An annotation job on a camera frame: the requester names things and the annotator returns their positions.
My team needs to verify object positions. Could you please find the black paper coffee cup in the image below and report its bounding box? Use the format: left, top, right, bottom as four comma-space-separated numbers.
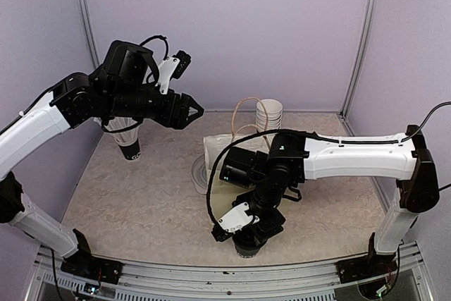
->
235, 243, 261, 259

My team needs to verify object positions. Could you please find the cream paper bag with handles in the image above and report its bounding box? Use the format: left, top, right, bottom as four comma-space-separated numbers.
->
203, 96, 279, 224

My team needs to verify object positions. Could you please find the black plastic cup lid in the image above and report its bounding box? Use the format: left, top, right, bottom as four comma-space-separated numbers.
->
233, 230, 264, 250

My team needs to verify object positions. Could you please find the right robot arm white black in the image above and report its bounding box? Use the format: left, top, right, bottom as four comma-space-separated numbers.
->
211, 125, 442, 276

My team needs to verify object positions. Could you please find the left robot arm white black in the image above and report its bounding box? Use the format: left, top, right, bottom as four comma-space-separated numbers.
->
1, 40, 204, 276

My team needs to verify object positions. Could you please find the grey spiral pattern plate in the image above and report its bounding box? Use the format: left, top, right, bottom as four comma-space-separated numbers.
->
190, 155, 208, 195

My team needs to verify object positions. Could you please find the cup of white straws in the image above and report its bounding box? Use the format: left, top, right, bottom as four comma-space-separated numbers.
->
103, 117, 140, 161

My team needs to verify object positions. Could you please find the stack of paper cups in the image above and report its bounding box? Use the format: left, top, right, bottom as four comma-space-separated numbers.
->
256, 99, 283, 130

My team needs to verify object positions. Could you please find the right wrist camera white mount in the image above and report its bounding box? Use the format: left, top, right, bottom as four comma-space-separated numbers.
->
211, 202, 260, 242

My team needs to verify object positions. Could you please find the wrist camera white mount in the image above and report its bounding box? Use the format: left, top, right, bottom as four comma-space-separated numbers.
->
211, 202, 260, 242
155, 50, 192, 95

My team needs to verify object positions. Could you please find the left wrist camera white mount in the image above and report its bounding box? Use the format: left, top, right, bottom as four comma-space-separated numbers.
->
155, 50, 192, 95

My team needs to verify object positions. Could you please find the aluminium front rail frame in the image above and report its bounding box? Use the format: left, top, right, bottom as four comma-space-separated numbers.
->
24, 240, 433, 301

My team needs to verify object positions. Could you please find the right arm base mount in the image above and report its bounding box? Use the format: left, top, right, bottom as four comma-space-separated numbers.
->
335, 255, 397, 283

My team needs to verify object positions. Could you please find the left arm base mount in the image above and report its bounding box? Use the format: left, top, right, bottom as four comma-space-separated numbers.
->
61, 257, 123, 285

